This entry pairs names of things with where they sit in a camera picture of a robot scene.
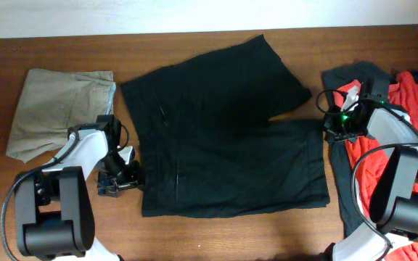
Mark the black shorts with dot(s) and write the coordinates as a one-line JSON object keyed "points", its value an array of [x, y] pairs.
{"points": [[209, 142]]}

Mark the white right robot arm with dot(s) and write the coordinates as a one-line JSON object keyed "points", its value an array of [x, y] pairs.
{"points": [[392, 219]]}

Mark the folded khaki shorts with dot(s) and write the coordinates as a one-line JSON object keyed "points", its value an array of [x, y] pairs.
{"points": [[50, 103]]}

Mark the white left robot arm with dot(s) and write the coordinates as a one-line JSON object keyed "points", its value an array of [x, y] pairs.
{"points": [[53, 214]]}

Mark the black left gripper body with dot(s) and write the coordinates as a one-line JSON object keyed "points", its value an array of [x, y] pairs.
{"points": [[115, 171]]}

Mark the black garment under red shirt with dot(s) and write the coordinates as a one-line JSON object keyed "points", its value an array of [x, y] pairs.
{"points": [[341, 167]]}

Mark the red t-shirt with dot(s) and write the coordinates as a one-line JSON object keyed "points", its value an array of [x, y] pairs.
{"points": [[405, 93]]}

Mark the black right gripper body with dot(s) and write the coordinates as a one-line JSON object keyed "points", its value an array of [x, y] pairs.
{"points": [[342, 125]]}

